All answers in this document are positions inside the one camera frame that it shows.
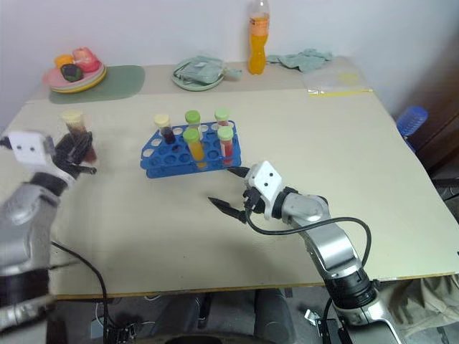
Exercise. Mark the crumpled green cloth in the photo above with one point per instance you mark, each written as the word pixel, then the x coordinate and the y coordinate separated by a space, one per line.
pixel 305 60

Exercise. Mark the orange toy fruit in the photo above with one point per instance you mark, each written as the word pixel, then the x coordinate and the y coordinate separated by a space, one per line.
pixel 64 60

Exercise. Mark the cream-capped dark red test tube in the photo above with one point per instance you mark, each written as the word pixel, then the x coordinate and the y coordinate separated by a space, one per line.
pixel 165 130

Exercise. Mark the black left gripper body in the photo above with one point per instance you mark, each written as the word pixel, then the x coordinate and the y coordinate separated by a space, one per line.
pixel 64 152

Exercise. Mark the black circuit board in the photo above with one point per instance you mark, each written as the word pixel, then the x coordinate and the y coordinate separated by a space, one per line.
pixel 120 331

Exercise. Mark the green-capped red liquid test tube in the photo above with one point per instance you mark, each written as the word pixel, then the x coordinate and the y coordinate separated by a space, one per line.
pixel 226 145

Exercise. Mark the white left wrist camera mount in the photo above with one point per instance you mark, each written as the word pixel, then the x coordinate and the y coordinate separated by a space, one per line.
pixel 27 148

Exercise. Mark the clear zip plastic bag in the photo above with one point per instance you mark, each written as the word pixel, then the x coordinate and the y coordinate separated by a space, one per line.
pixel 333 82

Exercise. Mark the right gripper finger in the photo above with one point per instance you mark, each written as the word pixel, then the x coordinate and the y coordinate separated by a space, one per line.
pixel 239 172
pixel 229 209

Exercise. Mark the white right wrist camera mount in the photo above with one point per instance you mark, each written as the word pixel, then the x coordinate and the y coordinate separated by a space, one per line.
pixel 267 181

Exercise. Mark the blue ribbed plastic container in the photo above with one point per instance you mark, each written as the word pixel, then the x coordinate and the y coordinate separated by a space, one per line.
pixel 412 122

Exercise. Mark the dark wooden furniture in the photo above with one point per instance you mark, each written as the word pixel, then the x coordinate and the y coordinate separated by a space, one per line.
pixel 441 139

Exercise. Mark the yellow plate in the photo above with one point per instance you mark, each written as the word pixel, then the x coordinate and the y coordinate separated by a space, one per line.
pixel 89 85

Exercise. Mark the green-capped orange liquid test tube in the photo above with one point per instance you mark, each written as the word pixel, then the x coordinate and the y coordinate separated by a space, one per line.
pixel 196 147

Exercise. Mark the cream-capped brown liquid test tube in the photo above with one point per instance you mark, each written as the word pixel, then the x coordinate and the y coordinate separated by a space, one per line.
pixel 73 123

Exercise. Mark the beige cloth under table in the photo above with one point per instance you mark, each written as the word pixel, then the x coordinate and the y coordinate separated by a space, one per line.
pixel 423 304

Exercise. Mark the orange soda plastic bottle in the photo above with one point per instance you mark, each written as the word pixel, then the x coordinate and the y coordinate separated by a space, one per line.
pixel 258 46

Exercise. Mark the green placemat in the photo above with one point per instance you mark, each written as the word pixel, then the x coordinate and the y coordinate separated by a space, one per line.
pixel 122 82

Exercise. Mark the pink plate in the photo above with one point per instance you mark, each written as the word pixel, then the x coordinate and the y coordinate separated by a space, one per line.
pixel 54 77

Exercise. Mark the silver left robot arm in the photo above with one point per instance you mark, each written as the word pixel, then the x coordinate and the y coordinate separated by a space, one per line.
pixel 25 215

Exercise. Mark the pale-green-capped clear test tube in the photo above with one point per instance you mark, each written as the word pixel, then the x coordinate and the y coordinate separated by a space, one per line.
pixel 222 115

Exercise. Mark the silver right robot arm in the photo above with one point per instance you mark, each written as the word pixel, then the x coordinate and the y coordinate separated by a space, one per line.
pixel 330 243

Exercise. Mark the red toy apple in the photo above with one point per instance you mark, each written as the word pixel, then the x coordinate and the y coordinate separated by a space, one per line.
pixel 86 59

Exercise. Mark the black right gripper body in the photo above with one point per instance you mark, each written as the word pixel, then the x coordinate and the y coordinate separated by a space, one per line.
pixel 254 201

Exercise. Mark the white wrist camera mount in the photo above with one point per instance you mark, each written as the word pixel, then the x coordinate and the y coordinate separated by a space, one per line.
pixel 267 181
pixel 27 148

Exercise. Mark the blue test tube rack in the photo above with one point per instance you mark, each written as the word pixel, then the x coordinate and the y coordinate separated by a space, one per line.
pixel 179 157

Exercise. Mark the green-capped clear test tube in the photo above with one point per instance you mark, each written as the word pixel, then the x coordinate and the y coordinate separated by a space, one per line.
pixel 192 117

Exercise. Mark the pale green plate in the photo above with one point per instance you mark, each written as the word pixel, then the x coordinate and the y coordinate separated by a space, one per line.
pixel 195 86

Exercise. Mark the dark toy fruit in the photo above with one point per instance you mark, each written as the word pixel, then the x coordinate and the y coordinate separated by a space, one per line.
pixel 71 72

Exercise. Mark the black metal bracket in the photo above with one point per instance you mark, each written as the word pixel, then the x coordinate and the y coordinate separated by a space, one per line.
pixel 322 322

